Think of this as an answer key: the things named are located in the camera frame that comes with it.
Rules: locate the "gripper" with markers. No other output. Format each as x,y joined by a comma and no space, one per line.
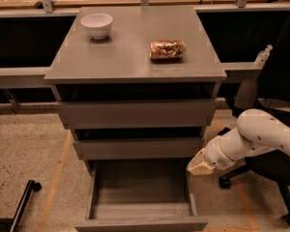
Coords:
217,155

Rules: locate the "grey bottom drawer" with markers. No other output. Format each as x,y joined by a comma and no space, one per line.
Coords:
141,195

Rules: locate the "grey drawer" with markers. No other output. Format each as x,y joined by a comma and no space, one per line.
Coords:
125,149
136,114
141,195

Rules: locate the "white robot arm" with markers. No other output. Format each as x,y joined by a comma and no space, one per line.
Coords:
257,132

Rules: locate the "grey middle drawer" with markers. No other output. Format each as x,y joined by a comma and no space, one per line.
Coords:
125,149

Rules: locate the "grey top drawer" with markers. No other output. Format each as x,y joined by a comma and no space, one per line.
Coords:
136,114

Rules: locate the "grey drawer cabinet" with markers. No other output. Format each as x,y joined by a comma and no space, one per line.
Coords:
119,68

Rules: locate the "black office chair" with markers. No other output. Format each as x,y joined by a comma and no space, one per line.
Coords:
274,83

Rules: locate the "clear plastic bottle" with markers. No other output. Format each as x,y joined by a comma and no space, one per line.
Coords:
262,57

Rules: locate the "white ceramic bowl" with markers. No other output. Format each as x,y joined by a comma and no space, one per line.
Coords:
97,26

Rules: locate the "black metal stand leg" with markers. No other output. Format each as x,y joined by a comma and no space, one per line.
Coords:
11,224

